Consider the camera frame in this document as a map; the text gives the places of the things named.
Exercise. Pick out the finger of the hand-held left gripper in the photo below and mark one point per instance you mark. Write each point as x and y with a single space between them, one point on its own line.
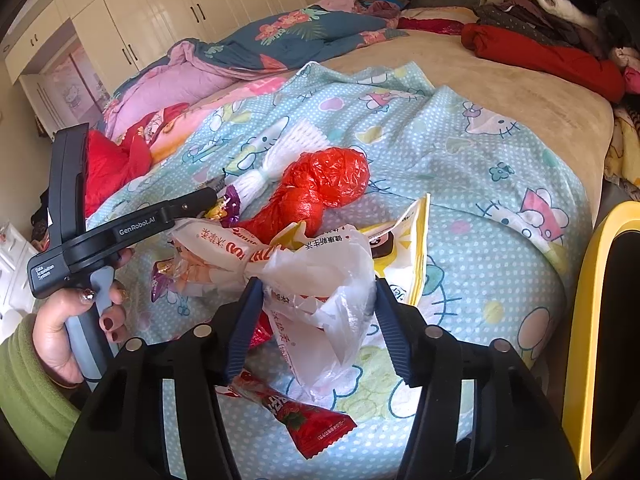
195 202

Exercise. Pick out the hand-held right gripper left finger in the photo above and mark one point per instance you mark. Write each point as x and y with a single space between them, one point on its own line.
250 310

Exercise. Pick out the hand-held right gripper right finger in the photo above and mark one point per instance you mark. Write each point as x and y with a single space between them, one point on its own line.
395 330

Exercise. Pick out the purple candy wrapper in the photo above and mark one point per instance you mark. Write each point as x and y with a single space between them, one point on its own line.
230 205

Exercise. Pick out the white printed plastic bag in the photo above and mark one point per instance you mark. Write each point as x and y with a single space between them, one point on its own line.
320 310

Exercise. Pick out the yellow snack bag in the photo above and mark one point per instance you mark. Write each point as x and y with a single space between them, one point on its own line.
410 255

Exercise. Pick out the white foam net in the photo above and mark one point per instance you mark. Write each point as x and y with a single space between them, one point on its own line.
295 142

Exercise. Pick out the yellow trash bin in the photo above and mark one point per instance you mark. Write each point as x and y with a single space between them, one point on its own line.
590 310

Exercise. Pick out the person's left forearm green sleeve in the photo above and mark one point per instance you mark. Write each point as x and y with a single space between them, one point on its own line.
30 410

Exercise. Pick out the person's left hand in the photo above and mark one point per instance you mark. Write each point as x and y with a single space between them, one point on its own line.
47 340

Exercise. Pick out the white cabinet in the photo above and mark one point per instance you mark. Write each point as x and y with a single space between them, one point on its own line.
15 270

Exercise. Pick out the orange and purple wrapper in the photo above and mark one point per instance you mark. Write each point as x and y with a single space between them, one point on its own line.
162 275

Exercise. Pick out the red printed cloth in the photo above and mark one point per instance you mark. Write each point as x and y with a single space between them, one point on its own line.
110 165

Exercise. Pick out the red snack packet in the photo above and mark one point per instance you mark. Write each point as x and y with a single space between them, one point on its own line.
310 425

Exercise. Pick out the red plastic bag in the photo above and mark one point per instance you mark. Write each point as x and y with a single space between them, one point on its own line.
325 175

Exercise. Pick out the blue floral quilt pink lining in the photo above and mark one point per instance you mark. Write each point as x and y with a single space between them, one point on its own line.
225 70

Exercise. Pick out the light blue printed blanket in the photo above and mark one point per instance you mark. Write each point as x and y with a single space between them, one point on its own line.
450 185

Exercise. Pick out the pink printed cabinet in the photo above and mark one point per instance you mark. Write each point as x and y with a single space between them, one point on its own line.
70 90

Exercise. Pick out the cream wardrobe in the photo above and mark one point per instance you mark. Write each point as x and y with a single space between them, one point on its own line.
165 5

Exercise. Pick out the beige pillow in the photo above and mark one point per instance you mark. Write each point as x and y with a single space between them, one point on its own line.
525 100

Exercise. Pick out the dark red cloth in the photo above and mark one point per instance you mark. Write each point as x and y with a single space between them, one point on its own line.
430 25

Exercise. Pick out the yellow printed blanket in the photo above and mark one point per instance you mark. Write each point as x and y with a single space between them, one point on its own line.
625 145

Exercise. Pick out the folded red garment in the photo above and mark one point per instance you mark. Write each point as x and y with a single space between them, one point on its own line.
545 60

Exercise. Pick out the pile of clothes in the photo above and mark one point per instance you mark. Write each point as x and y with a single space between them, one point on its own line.
560 0

